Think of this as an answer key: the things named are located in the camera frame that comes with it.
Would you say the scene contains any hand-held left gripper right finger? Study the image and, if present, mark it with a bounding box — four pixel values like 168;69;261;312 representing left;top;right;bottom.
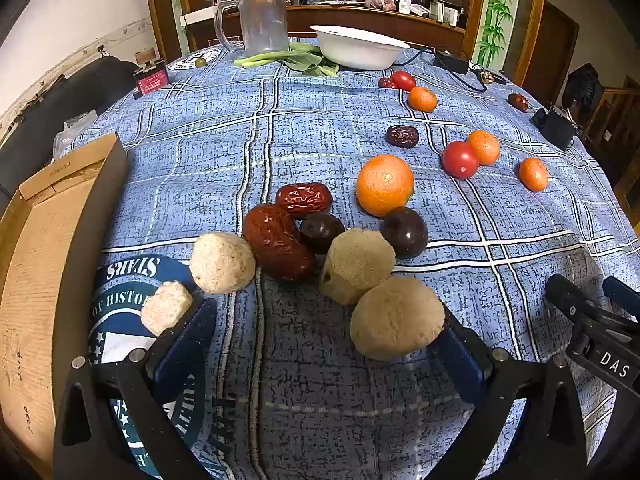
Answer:
434;309;587;480

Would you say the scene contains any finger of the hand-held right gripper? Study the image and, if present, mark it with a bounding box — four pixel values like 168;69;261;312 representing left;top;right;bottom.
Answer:
602;276;640;321
545;274;601;326

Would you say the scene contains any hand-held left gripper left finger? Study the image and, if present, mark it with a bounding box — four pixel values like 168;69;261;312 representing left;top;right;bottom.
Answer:
52;297;218;480

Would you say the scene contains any small pale spongy chunk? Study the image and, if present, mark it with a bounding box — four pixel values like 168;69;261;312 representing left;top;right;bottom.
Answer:
140;281;194;337

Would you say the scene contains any beige spongy ball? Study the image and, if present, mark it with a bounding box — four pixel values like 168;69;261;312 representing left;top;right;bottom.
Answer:
349;276;446;362
189;231;257;294
319;228;397;307

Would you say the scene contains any tangerine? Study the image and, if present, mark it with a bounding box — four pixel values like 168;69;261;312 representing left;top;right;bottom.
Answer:
518;157;550;193
408;86;439;113
467;130;501;166

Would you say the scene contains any dark purple plum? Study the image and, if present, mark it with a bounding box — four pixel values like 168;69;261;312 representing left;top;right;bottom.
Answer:
379;206;429;260
299;212;347;255

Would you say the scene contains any brown cardboard box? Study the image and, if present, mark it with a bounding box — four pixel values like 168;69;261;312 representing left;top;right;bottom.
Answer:
0;132;128;466

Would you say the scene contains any large orange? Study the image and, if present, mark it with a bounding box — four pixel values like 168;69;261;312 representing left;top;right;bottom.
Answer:
356;154;415;218

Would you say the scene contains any large red date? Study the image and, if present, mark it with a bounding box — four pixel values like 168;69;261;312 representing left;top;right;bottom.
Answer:
242;202;317;283

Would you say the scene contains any wooden chair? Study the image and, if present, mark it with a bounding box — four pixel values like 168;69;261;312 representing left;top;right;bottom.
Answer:
580;75;640;201

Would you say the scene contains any blue printed tablecloth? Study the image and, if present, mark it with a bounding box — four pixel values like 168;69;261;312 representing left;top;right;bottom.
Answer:
50;35;640;480

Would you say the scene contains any black bag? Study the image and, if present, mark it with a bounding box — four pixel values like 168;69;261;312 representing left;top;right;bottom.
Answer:
562;63;606;111

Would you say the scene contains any dark wrinkled date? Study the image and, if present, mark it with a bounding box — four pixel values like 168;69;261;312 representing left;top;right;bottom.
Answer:
385;124;419;149

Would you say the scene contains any crumpled clear plastic bag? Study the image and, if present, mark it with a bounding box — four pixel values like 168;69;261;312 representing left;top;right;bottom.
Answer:
52;115;98;158

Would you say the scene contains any brown wooden door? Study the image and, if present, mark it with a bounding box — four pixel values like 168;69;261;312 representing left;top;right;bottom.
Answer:
520;0;581;93

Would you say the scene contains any dark red small box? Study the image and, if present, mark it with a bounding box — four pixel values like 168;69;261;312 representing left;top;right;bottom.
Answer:
133;58;168;97

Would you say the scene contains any black armchair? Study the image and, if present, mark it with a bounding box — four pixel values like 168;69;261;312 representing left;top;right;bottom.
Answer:
0;55;141;196

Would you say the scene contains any green onion stalk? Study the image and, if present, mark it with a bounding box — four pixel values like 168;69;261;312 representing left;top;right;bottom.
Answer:
234;50;293;67

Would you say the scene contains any leafy green vegetable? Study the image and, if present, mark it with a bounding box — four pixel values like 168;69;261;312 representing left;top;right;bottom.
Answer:
280;42;341;78

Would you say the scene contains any white bowl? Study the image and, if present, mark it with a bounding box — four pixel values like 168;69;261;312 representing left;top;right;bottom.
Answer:
310;25;412;71

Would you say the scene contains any clear plastic pitcher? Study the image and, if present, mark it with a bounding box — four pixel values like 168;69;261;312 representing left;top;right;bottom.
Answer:
214;0;289;59

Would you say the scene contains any wooden counter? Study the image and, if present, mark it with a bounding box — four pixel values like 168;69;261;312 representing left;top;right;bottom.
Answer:
180;0;468;56

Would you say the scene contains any black power adapter with cable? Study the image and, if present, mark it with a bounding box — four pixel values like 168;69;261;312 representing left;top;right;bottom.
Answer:
395;47;488;93

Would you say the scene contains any bamboo wall decal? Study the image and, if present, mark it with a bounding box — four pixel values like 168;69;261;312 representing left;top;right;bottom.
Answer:
475;0;516;68

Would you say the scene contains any wooden archway frame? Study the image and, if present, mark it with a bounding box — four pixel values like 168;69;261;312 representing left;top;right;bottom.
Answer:
142;0;548;86

